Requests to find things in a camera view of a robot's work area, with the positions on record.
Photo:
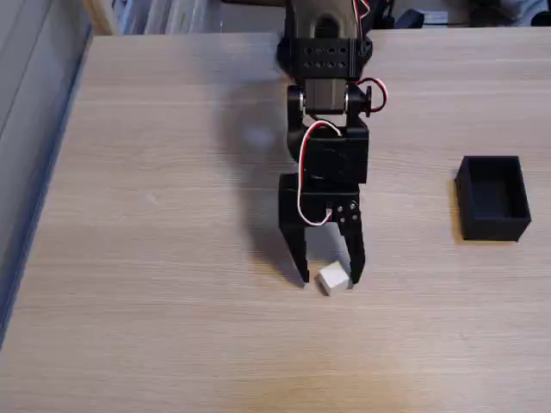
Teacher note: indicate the light wooden frame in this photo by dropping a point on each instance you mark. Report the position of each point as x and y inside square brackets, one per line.
[101, 17]

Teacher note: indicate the dark round object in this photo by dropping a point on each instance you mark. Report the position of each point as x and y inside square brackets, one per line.
[542, 19]

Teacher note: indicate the white block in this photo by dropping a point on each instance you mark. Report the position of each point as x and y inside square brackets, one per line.
[333, 277]

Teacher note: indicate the black open box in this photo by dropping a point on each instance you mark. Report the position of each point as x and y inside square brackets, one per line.
[495, 228]

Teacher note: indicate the stack of white boards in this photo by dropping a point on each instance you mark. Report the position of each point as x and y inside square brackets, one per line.
[172, 15]

